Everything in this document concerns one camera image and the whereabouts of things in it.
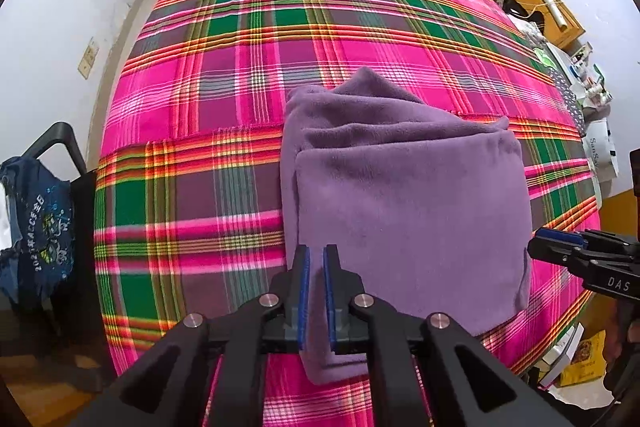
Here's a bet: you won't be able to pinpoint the black office chair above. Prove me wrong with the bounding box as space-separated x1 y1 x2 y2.
10 122 116 373

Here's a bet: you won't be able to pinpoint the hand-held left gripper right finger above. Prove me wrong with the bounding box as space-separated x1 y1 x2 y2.
322 245 571 427

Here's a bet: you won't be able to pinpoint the purple fleece pants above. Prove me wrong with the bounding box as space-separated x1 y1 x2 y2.
279 67 532 385

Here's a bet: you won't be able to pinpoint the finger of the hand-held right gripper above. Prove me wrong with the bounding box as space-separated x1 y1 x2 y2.
536 228 591 242
527 237 588 269

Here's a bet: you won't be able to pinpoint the grey dotted cloth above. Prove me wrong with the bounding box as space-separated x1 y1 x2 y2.
547 67 586 138

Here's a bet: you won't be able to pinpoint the pink plaid bed sheet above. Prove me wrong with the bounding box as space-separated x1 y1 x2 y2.
94 0 601 427

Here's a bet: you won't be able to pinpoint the stack of white books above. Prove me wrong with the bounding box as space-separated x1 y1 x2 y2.
537 324 586 388

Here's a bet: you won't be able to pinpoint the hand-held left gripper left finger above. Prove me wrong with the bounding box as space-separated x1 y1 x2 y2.
70 245 312 427

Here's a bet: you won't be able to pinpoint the yellow printed bag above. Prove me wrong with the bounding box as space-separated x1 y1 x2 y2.
560 329 608 388

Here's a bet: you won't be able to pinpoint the navy printed drawstring bag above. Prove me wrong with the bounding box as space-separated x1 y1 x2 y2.
0 157 76 308

